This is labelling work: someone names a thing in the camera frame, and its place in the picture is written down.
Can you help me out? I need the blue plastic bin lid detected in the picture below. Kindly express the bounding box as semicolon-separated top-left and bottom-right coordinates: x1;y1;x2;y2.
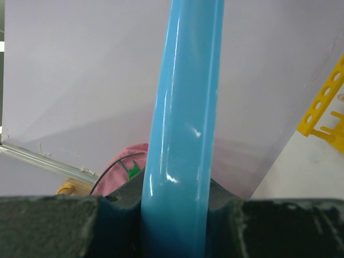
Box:
141;1;224;257

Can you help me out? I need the wooden clothes rack frame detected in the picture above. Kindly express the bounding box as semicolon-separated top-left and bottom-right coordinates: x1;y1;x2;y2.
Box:
61;178;92;196

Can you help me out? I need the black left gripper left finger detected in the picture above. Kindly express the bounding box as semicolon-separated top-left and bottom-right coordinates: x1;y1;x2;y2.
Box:
1;173;144;257

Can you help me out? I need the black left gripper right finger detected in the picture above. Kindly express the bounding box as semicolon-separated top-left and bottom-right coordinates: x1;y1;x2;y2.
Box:
205;180;343;257

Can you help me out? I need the yellow clothes hanger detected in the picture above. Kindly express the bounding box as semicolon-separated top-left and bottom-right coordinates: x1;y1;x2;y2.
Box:
56;185;73;196

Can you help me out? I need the yellow test tube rack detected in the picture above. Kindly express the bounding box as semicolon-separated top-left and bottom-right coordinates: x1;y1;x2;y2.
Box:
296;56;343;154

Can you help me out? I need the grey clothes hanger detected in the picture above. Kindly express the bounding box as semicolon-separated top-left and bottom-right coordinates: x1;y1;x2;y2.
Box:
89;152;146;196

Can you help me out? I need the aluminium frame post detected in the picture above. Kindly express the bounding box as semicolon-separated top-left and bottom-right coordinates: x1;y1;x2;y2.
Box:
1;133;99;184

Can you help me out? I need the green shirt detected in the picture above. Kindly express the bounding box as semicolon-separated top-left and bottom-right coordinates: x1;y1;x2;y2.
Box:
128;161;141;180

